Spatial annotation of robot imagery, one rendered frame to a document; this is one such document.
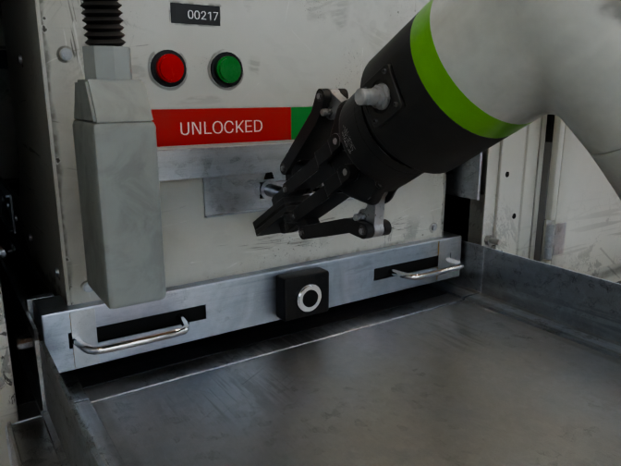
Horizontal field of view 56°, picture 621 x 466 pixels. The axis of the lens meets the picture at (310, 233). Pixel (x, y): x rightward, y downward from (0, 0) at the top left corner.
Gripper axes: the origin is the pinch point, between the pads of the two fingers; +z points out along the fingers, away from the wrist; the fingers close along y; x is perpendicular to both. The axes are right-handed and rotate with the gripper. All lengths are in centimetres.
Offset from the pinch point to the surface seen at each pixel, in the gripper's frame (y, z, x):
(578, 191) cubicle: 2, 2, 51
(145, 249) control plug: 2.0, -2.9, -14.5
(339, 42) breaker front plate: -18.5, -2.0, 12.1
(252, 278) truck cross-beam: 3.8, 9.5, -0.1
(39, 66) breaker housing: -16.5, 0.8, -18.8
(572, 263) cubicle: 11, 8, 51
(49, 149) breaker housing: -10.0, 3.8, -18.8
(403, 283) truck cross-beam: 7.9, 11.8, 22.0
